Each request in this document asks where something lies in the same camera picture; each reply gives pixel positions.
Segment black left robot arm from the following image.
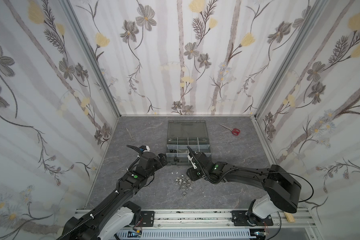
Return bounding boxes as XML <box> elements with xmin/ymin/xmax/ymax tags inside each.
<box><xmin>58</xmin><ymin>145</ymin><xmax>168</xmax><ymax>240</ymax></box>

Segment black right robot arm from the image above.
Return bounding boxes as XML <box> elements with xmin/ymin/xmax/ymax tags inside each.
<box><xmin>187</xmin><ymin>146</ymin><xmax>315</xmax><ymax>227</ymax></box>

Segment grey plastic organizer box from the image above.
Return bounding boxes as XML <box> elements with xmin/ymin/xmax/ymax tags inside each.
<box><xmin>166</xmin><ymin>120</ymin><xmax>212</xmax><ymax>166</ymax></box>

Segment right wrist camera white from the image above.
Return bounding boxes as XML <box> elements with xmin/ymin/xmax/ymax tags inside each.
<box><xmin>187</xmin><ymin>155</ymin><xmax>197</xmax><ymax>170</ymax></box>

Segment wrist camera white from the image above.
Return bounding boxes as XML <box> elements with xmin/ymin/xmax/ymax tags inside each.
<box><xmin>187</xmin><ymin>155</ymin><xmax>197</xmax><ymax>170</ymax></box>
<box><xmin>139</xmin><ymin>146</ymin><xmax>151</xmax><ymax>154</ymax></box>

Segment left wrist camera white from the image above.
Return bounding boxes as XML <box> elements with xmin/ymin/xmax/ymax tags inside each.
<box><xmin>139</xmin><ymin>146</ymin><xmax>151</xmax><ymax>154</ymax></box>

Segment red handled scissors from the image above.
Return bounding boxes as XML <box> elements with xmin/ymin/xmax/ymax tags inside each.
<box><xmin>220</xmin><ymin>124</ymin><xmax>241</xmax><ymax>136</ymax></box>

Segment white perforated cable duct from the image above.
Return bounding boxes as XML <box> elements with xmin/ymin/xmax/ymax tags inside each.
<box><xmin>116</xmin><ymin>229</ymin><xmax>256</xmax><ymax>240</ymax></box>

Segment wooden block on rail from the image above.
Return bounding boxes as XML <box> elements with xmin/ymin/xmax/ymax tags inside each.
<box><xmin>284</xmin><ymin>212</ymin><xmax>296</xmax><ymax>223</ymax></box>

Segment aluminium mounting rail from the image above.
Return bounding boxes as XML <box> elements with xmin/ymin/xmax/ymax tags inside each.
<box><xmin>136</xmin><ymin>208</ymin><xmax>316</xmax><ymax>231</ymax></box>

